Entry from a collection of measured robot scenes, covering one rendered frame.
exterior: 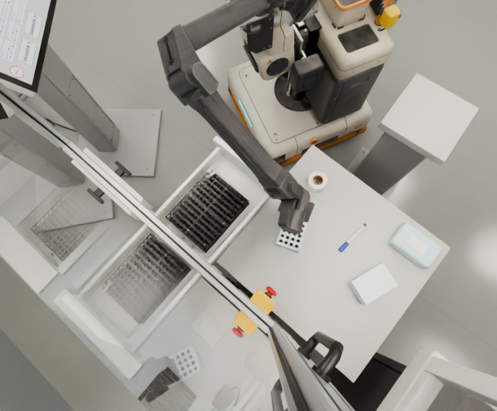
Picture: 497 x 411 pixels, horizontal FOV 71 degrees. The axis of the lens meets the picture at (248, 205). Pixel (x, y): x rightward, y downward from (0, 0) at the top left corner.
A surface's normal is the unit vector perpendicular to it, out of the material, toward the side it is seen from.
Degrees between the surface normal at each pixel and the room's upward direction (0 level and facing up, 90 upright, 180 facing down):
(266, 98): 0
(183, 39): 44
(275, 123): 0
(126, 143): 3
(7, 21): 50
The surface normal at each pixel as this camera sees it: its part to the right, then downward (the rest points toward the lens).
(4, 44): 0.75, -0.15
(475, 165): -0.03, -0.25
